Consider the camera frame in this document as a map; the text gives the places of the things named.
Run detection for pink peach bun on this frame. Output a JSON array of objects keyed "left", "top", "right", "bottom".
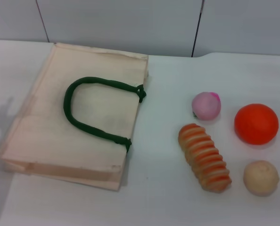
[{"left": 191, "top": 91, "right": 222, "bottom": 121}]

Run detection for beige egg yolk pastry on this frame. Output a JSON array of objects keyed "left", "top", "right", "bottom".
[{"left": 242, "top": 160, "right": 280, "bottom": 197}]

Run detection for orange striped ridged bread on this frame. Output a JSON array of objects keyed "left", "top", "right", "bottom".
[{"left": 178, "top": 123, "right": 233, "bottom": 194}]

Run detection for cream tote bag green handles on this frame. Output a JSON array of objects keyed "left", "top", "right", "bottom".
[{"left": 0, "top": 42, "right": 150, "bottom": 193}]

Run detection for orange fruit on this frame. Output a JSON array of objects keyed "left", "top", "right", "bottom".
[{"left": 233, "top": 103, "right": 280, "bottom": 145}]

